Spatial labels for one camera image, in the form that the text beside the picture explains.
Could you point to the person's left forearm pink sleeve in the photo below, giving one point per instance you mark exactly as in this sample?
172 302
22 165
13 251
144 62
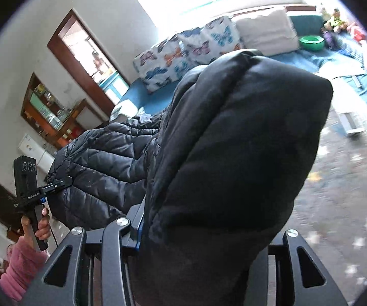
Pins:
20 267

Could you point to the green plush toy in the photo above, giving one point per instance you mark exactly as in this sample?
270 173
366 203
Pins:
335 20

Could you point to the white cardboard box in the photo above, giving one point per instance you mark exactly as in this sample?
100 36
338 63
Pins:
342 102

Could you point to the wooden display cabinet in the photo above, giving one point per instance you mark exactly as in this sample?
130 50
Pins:
56 114

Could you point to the large butterfly print pillow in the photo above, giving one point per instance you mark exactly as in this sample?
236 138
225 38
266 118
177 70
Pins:
161 63

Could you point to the person's left hand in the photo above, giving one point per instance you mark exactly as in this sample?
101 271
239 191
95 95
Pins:
30 229

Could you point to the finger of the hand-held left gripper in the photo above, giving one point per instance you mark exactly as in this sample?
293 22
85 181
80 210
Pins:
57 185
43 200

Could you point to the brown framed doorway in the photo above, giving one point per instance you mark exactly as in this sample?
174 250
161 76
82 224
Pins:
75 51

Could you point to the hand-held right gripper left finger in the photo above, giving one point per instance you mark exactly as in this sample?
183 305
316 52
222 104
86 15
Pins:
135 224

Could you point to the plain white pillow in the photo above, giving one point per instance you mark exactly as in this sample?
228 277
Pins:
266 30

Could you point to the purple bottle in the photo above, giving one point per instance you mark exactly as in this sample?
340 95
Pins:
327 37

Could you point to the black puffer jacket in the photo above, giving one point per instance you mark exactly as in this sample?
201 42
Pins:
228 165

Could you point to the green plastic bowl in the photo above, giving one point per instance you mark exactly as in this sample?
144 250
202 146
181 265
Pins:
311 42

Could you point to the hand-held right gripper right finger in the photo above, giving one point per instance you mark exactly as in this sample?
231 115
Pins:
293 242

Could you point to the white refrigerator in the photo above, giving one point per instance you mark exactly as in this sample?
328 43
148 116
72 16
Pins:
33 149

